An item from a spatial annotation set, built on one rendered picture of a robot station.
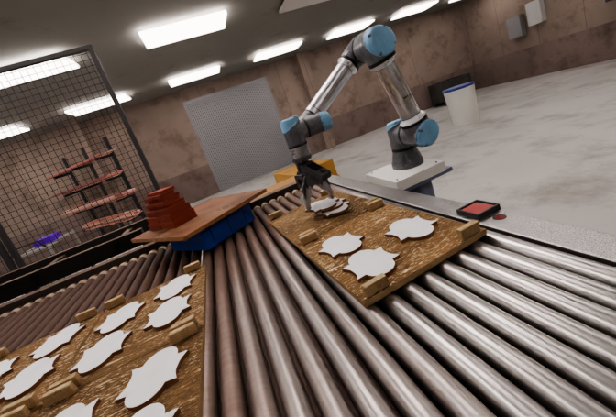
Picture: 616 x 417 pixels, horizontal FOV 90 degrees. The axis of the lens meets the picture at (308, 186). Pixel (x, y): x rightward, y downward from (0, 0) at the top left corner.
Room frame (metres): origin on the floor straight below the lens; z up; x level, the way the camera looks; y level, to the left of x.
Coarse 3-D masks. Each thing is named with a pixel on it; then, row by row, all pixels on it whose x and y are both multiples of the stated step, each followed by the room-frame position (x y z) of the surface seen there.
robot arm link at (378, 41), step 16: (368, 32) 1.22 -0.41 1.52; (384, 32) 1.22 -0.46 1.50; (352, 48) 1.33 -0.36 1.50; (368, 48) 1.22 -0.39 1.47; (384, 48) 1.21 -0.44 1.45; (368, 64) 1.28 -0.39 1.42; (384, 64) 1.24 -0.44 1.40; (384, 80) 1.27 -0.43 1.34; (400, 80) 1.26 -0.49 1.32; (400, 96) 1.27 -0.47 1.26; (400, 112) 1.30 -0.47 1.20; (416, 112) 1.28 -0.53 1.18; (416, 128) 1.27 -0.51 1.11; (432, 128) 1.27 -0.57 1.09; (416, 144) 1.29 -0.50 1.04; (432, 144) 1.29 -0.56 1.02
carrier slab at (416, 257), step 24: (360, 216) 1.00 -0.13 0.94; (384, 216) 0.93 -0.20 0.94; (408, 216) 0.86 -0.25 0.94; (432, 216) 0.81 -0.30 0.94; (384, 240) 0.77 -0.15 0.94; (408, 240) 0.73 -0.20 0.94; (432, 240) 0.69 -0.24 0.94; (456, 240) 0.65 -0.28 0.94; (336, 264) 0.74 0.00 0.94; (408, 264) 0.62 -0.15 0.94; (432, 264) 0.60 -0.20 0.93; (360, 288) 0.60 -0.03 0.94; (384, 288) 0.57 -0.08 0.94
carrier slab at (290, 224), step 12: (336, 192) 1.38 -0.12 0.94; (348, 204) 1.16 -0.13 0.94; (360, 204) 1.11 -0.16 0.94; (288, 216) 1.29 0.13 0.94; (300, 216) 1.23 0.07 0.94; (312, 216) 1.18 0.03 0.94; (324, 216) 1.12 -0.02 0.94; (336, 216) 1.08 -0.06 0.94; (348, 216) 1.04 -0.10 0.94; (276, 228) 1.20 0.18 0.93; (288, 228) 1.14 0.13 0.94; (300, 228) 1.09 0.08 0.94; (324, 228) 1.01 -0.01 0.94
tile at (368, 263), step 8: (352, 256) 0.73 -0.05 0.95; (360, 256) 0.72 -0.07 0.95; (368, 256) 0.70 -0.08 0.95; (376, 256) 0.69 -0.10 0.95; (384, 256) 0.68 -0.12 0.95; (392, 256) 0.66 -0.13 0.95; (352, 264) 0.69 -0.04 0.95; (360, 264) 0.68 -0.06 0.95; (368, 264) 0.66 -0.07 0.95; (376, 264) 0.65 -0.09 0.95; (384, 264) 0.64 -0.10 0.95; (392, 264) 0.63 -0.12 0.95; (352, 272) 0.66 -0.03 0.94; (360, 272) 0.64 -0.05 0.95; (368, 272) 0.63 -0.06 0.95; (376, 272) 0.62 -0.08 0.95; (384, 272) 0.61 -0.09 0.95; (392, 272) 0.61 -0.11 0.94; (360, 280) 0.62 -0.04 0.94
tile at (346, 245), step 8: (328, 240) 0.88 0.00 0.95; (336, 240) 0.86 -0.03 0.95; (344, 240) 0.84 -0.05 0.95; (352, 240) 0.82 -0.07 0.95; (360, 240) 0.82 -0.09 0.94; (328, 248) 0.82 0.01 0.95; (336, 248) 0.80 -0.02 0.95; (344, 248) 0.79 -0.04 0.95; (352, 248) 0.77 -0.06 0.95; (360, 248) 0.77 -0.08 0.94; (336, 256) 0.77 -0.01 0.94
